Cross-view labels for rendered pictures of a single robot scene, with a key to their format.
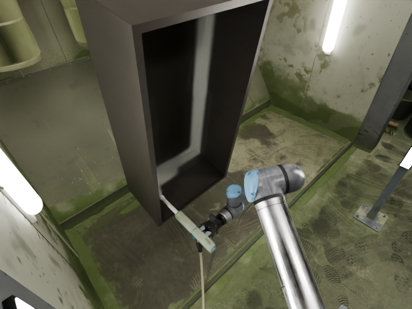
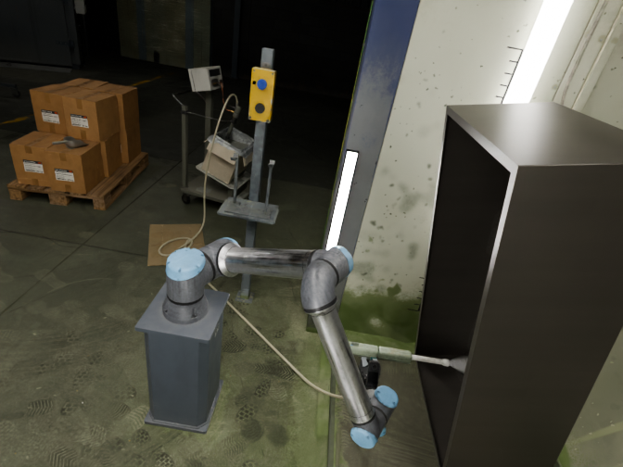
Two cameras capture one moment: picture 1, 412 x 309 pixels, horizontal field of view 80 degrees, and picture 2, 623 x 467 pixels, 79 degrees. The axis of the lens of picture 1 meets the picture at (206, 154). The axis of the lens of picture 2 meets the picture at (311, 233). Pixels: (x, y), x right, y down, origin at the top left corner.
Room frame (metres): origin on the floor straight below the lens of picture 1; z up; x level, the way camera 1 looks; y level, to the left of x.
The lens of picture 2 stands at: (1.23, -1.14, 1.83)
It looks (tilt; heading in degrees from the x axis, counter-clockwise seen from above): 30 degrees down; 129
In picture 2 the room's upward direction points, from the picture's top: 11 degrees clockwise
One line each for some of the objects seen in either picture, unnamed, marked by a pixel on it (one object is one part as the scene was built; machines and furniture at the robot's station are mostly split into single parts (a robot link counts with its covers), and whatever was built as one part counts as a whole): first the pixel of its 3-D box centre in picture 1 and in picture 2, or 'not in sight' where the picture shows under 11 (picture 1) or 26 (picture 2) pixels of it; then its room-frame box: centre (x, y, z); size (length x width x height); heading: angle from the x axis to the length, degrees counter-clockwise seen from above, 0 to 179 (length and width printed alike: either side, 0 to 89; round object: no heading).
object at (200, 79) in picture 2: not in sight; (218, 141); (-1.76, 0.94, 0.64); 0.73 x 0.50 x 1.27; 29
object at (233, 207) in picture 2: not in sight; (251, 184); (-0.28, 0.14, 0.95); 0.26 x 0.15 x 0.32; 39
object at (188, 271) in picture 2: not in sight; (187, 273); (0.10, -0.48, 0.83); 0.17 x 0.15 x 0.18; 101
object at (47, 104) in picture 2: not in sight; (62, 108); (-2.88, -0.02, 0.69); 0.38 x 0.29 x 0.36; 130
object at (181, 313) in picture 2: not in sight; (185, 299); (0.10, -0.49, 0.69); 0.19 x 0.19 x 0.10
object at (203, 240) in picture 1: (186, 227); (392, 366); (0.82, 0.16, 0.47); 0.49 x 0.05 x 0.23; 40
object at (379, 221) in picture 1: (370, 216); not in sight; (1.09, -1.30, 0.01); 0.20 x 0.20 x 0.01; 39
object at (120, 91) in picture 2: not in sight; (117, 107); (-2.89, 0.48, 0.69); 0.38 x 0.29 x 0.36; 135
